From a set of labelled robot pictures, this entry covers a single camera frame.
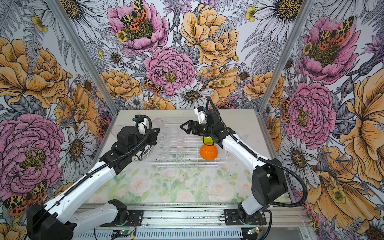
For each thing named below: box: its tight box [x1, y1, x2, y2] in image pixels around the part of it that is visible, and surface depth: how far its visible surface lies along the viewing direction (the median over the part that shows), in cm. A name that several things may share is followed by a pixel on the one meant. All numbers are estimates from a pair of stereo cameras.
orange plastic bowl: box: [200, 144, 218, 161], surface depth 95 cm
